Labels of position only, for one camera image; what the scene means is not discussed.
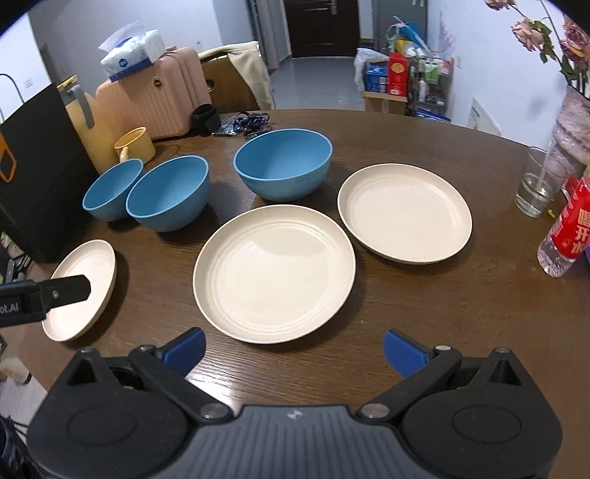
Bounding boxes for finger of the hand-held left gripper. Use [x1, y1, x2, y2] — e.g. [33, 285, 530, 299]
[39, 275, 91, 311]

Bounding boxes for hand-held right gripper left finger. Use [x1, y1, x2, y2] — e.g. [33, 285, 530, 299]
[65, 327, 235, 427]

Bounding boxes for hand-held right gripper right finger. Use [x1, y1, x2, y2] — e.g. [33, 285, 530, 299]
[357, 328, 526, 425]

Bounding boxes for small cream plate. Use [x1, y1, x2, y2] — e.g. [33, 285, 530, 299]
[41, 239, 117, 342]

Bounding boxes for small blue bowl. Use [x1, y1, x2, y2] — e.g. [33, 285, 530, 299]
[82, 158, 144, 223]

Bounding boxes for large cream plate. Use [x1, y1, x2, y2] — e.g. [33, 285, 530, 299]
[192, 205, 357, 344]

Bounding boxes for medium blue bowl stack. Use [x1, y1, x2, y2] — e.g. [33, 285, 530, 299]
[125, 155, 211, 232]

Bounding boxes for medium cream plate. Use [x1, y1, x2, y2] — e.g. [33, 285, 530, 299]
[337, 163, 473, 265]

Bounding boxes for large blue bowl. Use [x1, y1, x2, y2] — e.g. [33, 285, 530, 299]
[233, 128, 333, 202]

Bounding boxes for black paper bag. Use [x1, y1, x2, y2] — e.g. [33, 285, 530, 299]
[0, 74, 100, 264]

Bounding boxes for yellow mug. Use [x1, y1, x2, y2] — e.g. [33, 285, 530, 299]
[114, 127, 156, 164]

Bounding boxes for pink suitcase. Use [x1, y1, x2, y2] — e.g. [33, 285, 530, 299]
[95, 46, 213, 141]

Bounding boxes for clear drinking glass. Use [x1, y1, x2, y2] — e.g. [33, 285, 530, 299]
[515, 146, 570, 218]

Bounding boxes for red label water bottle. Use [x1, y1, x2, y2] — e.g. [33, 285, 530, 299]
[537, 167, 590, 278]

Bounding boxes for black cup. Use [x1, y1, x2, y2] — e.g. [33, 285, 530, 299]
[191, 105, 222, 136]

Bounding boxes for white and blue tissue pack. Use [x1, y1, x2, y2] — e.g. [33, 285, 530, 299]
[98, 21, 167, 84]

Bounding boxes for white flat panel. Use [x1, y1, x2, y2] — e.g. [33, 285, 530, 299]
[470, 98, 502, 136]

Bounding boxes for cardboard box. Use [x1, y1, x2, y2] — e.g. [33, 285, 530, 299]
[364, 91, 409, 115]

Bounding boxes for wooden chair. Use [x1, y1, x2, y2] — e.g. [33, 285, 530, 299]
[198, 46, 259, 113]

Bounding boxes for metal storage cart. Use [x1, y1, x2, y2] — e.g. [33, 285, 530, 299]
[408, 46, 450, 123]

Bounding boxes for blue carton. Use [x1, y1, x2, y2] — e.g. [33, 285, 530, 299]
[364, 63, 390, 93]

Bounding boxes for red box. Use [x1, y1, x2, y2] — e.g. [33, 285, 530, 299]
[388, 52, 411, 97]

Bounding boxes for pink mottled vase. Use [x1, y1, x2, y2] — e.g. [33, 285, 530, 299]
[551, 85, 590, 178]

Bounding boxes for white plastic bag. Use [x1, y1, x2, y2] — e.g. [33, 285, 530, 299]
[354, 47, 390, 88]

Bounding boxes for teal and yellow bag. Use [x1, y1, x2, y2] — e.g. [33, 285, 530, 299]
[386, 16, 422, 53]

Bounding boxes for grey refrigerator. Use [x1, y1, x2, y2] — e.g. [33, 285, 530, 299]
[371, 0, 431, 51]

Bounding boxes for dark brown door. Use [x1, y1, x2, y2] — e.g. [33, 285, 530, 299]
[282, 0, 360, 60]

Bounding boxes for dried flowers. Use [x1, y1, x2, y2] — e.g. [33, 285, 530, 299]
[484, 0, 590, 97]

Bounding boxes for yellow jug with grey handle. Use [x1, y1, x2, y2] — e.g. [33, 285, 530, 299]
[58, 76, 116, 176]

